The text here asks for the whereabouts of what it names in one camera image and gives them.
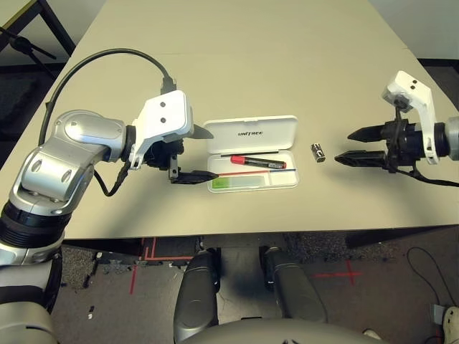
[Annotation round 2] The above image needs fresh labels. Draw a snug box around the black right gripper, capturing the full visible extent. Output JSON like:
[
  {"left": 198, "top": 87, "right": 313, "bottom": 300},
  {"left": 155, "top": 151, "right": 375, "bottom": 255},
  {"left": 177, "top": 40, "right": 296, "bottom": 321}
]
[{"left": 334, "top": 120, "right": 426, "bottom": 173}]

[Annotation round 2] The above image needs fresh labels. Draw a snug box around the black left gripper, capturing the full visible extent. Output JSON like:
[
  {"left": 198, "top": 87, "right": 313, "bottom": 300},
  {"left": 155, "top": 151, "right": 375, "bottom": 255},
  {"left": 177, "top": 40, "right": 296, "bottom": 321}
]
[{"left": 143, "top": 124, "right": 219, "bottom": 186}]

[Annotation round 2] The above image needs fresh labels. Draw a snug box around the green card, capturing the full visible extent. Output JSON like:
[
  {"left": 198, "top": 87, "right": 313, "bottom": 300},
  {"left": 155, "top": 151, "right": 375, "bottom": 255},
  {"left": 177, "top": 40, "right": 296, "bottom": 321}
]
[{"left": 211, "top": 175, "right": 266, "bottom": 190}]

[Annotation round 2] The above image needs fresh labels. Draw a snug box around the small silver metal bit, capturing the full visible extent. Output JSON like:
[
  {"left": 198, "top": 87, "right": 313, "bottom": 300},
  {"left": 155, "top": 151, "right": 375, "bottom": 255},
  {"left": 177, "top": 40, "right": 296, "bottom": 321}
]
[{"left": 310, "top": 142, "right": 326, "bottom": 163}]

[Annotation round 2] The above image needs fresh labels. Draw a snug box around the white plastic pencil case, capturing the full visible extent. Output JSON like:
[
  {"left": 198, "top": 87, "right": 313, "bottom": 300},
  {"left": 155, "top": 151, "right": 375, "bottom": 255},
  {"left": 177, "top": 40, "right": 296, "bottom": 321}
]
[{"left": 203, "top": 115, "right": 299, "bottom": 194}]

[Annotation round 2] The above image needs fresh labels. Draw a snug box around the red and black marker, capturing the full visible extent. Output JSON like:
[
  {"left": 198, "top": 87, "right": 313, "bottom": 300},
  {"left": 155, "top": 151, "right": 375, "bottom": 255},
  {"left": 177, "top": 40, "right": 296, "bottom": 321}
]
[{"left": 230, "top": 155, "right": 287, "bottom": 170}]

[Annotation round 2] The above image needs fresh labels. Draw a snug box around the grey left robot leg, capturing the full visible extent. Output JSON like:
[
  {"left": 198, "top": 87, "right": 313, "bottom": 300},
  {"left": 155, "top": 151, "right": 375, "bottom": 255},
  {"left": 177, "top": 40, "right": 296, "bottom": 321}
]
[{"left": 174, "top": 249, "right": 222, "bottom": 341}]

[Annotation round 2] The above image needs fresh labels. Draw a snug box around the grey robot leg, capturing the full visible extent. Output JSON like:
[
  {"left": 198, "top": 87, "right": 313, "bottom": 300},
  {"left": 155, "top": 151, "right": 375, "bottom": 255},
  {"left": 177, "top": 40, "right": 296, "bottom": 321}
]
[
  {"left": 265, "top": 245, "right": 329, "bottom": 322},
  {"left": 174, "top": 249, "right": 222, "bottom": 341}
]

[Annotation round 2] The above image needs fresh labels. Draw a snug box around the grey right robot leg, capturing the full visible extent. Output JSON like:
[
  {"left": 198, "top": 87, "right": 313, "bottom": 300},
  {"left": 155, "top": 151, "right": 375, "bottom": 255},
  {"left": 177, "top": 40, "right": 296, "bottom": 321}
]
[{"left": 265, "top": 245, "right": 329, "bottom": 322}]

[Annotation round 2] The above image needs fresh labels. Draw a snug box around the grey floor power box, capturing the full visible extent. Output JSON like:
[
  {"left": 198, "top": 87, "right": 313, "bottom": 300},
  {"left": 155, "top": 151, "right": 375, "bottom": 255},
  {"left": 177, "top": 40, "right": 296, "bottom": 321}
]
[{"left": 432, "top": 303, "right": 448, "bottom": 323}]

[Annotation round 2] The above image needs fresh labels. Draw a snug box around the grey robot torso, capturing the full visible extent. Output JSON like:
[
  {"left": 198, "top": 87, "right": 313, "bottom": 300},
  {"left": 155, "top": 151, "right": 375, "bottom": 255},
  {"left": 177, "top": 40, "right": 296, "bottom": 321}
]
[{"left": 179, "top": 318, "right": 387, "bottom": 344}]

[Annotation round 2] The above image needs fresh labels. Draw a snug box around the black tripod stand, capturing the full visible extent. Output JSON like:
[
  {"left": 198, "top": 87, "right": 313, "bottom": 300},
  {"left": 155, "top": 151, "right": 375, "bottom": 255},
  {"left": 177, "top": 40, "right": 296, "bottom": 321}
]
[{"left": 0, "top": 27, "right": 57, "bottom": 69}]

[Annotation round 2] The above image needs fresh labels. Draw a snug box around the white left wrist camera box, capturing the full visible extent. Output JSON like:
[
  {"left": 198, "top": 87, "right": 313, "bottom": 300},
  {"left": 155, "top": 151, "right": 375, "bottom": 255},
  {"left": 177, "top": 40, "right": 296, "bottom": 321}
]
[{"left": 129, "top": 90, "right": 194, "bottom": 170}]

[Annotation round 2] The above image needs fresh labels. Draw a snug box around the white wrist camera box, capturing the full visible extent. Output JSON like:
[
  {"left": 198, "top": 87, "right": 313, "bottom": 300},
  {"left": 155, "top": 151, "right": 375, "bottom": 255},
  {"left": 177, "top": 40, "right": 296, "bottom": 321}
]
[
  {"left": 380, "top": 70, "right": 448, "bottom": 165},
  {"left": 129, "top": 90, "right": 194, "bottom": 170}
]

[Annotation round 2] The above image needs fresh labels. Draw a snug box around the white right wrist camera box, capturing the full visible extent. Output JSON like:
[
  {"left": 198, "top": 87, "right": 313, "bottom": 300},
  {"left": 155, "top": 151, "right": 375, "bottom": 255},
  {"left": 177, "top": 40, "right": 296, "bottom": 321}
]
[{"left": 380, "top": 70, "right": 448, "bottom": 165}]

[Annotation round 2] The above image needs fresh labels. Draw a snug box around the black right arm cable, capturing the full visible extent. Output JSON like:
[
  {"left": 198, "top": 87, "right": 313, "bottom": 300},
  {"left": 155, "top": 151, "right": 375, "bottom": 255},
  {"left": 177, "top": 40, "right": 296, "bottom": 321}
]
[{"left": 389, "top": 103, "right": 459, "bottom": 188}]

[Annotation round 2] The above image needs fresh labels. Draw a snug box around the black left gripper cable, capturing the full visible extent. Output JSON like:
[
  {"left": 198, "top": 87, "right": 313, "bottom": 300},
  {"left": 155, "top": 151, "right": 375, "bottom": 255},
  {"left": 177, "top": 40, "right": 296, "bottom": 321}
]
[{"left": 92, "top": 163, "right": 132, "bottom": 197}]

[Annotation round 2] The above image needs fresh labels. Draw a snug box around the grey left camera cable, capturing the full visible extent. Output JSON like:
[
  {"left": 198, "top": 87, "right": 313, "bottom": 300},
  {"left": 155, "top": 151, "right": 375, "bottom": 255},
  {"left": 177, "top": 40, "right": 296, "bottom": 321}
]
[{"left": 38, "top": 48, "right": 179, "bottom": 144}]

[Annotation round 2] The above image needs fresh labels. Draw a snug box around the thin black floor cable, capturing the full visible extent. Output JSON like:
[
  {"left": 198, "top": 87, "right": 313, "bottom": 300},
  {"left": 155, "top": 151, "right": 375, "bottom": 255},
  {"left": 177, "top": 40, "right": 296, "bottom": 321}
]
[{"left": 407, "top": 247, "right": 453, "bottom": 305}]

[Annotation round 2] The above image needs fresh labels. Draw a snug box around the black metal table frame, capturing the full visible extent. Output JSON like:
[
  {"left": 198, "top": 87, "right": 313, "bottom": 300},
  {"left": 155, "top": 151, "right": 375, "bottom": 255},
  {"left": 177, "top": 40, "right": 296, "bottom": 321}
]
[{"left": 0, "top": 0, "right": 76, "bottom": 69}]

